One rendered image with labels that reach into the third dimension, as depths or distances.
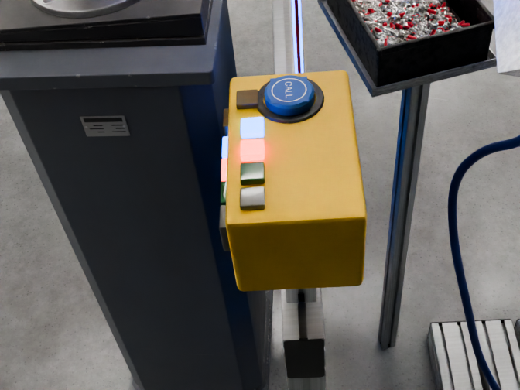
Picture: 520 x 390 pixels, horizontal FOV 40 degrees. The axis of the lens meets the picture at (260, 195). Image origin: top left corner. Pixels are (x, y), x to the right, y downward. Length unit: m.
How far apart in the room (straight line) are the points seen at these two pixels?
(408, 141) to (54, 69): 0.54
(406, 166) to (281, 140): 0.64
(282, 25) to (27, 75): 0.35
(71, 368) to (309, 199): 1.28
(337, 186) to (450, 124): 1.61
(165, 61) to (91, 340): 1.01
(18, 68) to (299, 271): 0.50
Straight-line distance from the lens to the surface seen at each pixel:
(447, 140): 2.08
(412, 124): 1.11
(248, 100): 0.58
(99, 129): 0.96
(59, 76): 0.89
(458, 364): 1.58
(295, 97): 0.57
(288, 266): 0.55
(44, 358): 1.77
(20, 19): 0.94
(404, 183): 1.20
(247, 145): 0.54
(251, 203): 0.51
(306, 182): 0.52
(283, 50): 0.98
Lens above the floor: 1.47
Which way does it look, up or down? 49 degrees down
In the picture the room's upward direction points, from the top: 7 degrees counter-clockwise
